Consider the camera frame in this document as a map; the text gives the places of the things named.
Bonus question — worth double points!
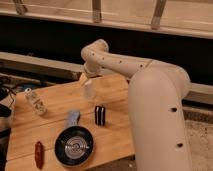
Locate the black frying pan blue handle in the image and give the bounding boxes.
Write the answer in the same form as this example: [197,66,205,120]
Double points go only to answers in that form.
[54,111,94,166]

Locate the black white eraser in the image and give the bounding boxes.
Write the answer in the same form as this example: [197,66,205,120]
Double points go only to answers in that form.
[95,106,106,126]

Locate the wooden board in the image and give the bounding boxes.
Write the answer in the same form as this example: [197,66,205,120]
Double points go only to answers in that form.
[6,74,134,171]

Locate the white ceramic cup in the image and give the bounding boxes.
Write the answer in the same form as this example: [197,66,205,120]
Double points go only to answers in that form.
[83,79,96,99]

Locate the black cables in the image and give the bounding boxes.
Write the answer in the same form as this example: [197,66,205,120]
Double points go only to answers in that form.
[0,77,18,134]

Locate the red oblong object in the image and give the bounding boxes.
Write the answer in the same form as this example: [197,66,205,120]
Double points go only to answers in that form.
[35,141,44,169]

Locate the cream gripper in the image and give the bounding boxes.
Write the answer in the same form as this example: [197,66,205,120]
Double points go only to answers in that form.
[79,63,101,85]

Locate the clear plastic bottle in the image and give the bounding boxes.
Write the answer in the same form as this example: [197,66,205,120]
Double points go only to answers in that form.
[25,88,47,115]

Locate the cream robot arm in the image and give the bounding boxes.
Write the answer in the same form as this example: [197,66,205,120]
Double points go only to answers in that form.
[81,39,192,171]

